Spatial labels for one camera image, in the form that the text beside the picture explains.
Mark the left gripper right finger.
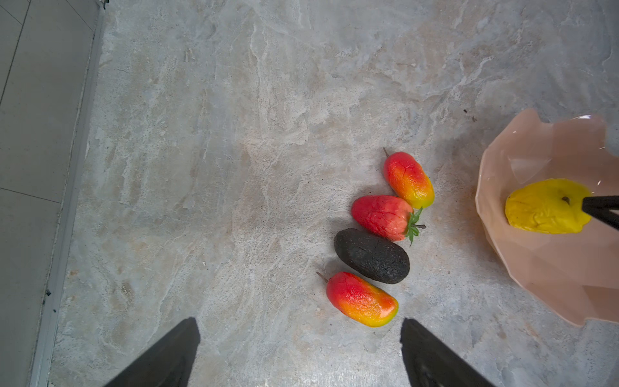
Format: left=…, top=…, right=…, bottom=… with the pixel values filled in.
left=401, top=319, right=493, bottom=387

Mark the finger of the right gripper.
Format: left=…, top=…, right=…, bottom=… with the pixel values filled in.
left=582, top=195, right=619, bottom=231

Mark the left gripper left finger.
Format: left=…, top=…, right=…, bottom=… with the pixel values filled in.
left=106, top=317, right=201, bottom=387

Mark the yellow fake fruit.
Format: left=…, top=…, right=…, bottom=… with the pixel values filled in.
left=505, top=178, right=592, bottom=235

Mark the red-yellow mango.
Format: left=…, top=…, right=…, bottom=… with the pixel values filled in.
left=317, top=272, right=399, bottom=327
left=383, top=152, right=435, bottom=210

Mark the black fake avocado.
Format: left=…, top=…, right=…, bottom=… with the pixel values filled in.
left=334, top=228, right=410, bottom=284

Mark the red fake strawberry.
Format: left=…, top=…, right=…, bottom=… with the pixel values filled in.
left=351, top=195, right=427, bottom=243

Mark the pink fruit bowl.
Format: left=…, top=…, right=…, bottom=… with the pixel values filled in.
left=476, top=109, right=618, bottom=327

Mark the left corner metal profile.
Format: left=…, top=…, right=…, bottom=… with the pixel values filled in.
left=27, top=1, right=109, bottom=386

